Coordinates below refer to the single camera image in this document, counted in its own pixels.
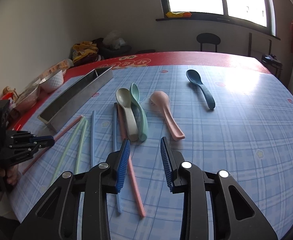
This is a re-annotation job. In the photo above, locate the pink chopstick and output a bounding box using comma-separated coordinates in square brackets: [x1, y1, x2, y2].
[116, 103, 146, 218]
[22, 115, 84, 176]

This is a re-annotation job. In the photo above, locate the pink spoon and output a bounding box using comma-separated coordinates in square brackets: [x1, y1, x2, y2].
[150, 90, 185, 141]

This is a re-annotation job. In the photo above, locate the green spoon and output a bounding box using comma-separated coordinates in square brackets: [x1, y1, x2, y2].
[129, 83, 149, 141]

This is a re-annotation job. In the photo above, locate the left hand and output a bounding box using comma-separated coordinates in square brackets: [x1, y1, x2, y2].
[0, 165, 20, 186]

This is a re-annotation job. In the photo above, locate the blue chopstick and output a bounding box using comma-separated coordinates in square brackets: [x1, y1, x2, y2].
[113, 102, 122, 214]
[90, 111, 95, 167]

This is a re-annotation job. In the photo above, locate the green chopstick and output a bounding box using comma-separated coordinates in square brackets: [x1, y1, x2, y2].
[75, 118, 87, 174]
[50, 115, 86, 186]

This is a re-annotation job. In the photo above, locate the steel bowl with plastic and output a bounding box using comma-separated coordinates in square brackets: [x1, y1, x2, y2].
[14, 77, 41, 114]

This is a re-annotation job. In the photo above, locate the white dimpled bowl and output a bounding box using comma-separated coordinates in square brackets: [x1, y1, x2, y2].
[39, 69, 64, 93]

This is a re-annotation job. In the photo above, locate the beige spoon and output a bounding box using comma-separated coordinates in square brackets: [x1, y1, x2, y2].
[116, 88, 138, 141]

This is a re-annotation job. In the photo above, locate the blue plaid placemat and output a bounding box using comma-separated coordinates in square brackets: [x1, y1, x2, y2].
[9, 66, 293, 239]

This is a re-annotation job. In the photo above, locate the stainless steel utensil tray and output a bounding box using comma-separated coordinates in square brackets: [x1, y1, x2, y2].
[38, 67, 114, 133]

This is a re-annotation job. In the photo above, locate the snack package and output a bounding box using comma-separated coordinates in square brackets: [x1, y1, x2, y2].
[39, 59, 74, 79]

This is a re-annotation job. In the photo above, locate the dark blue spoon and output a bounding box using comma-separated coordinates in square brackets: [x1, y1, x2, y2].
[186, 69, 215, 110]

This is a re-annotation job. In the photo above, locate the yellow and maroon clothes pile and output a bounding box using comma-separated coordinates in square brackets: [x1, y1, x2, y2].
[72, 41, 98, 66]

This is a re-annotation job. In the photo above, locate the red printed table mat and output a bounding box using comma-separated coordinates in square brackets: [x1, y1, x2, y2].
[1, 51, 272, 140]

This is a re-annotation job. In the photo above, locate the white plastic bag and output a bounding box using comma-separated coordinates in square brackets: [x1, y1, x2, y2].
[103, 30, 127, 49]

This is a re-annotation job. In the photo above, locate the black round-back chair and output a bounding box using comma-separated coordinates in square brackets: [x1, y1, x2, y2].
[196, 33, 221, 53]

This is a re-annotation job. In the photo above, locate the small black side table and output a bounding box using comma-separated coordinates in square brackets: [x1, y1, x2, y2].
[261, 54, 283, 80]

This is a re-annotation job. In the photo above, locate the yellow item on windowsill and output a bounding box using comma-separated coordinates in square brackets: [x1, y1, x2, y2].
[165, 11, 192, 18]

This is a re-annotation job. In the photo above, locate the dark wooden chair frame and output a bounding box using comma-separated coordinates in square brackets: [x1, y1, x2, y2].
[247, 33, 272, 59]

